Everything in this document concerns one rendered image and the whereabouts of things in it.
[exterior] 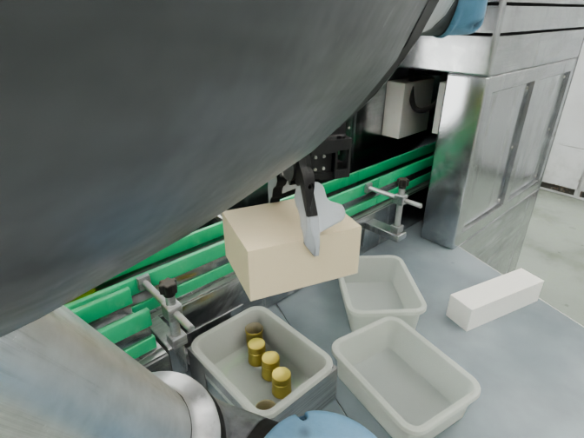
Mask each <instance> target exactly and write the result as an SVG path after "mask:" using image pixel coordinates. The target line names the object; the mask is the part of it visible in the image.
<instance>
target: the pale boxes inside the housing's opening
mask: <svg viewBox="0 0 584 438"><path fill-rule="evenodd" d="M408 79H409V77H406V78H401V79H396V80H391V81H387V90H386V99H385V108H384V117H383V125H382V135H383V136H389V137H393V138H396V139H400V138H403V137H405V136H410V135H413V134H415V133H418V132H421V131H424V130H426V129H427V127H428V117H429V111H428V112H425V113H416V112H414V111H413V110H412V108H411V106H410V102H409V98H410V93H411V90H412V88H413V86H414V94H415V104H416V106H417V107H418V108H424V107H427V106H429V105H430V104H431V99H432V93H433V88H434V81H435V79H434V78H433V77H426V76H415V80H414V81H413V82H410V81H409V80H408ZM445 86H446V81H444V82H440V85H439V90H438V96H437V102H436V107H435V117H434V123H433V128H432V133H435V134H437V133H438V128H439V122H440V117H441V107H442V102H443V97H444V91H445Z"/></svg>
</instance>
